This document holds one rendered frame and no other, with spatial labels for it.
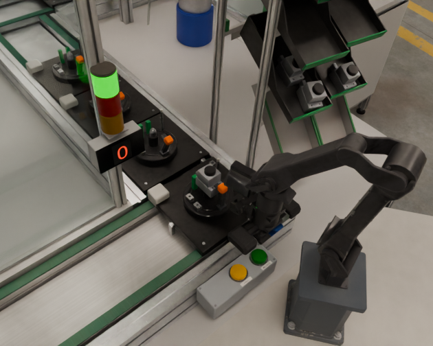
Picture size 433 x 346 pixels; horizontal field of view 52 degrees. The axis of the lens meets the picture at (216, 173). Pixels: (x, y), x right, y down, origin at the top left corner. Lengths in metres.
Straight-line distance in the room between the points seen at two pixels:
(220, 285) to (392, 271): 0.51
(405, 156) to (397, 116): 2.54
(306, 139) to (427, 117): 2.12
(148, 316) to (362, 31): 0.86
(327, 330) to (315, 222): 0.35
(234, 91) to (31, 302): 1.05
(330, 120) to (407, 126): 1.86
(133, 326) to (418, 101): 2.82
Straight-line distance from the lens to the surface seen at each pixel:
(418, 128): 3.25
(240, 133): 1.59
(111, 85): 0.92
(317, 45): 1.11
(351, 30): 1.21
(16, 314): 1.19
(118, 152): 1.03
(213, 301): 1.09
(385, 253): 1.38
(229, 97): 1.73
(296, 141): 1.31
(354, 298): 1.04
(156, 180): 1.28
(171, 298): 1.09
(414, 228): 1.47
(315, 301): 1.01
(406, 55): 3.95
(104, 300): 1.15
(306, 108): 1.17
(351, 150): 0.76
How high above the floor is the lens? 1.94
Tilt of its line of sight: 48 degrees down
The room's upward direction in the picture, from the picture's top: 4 degrees clockwise
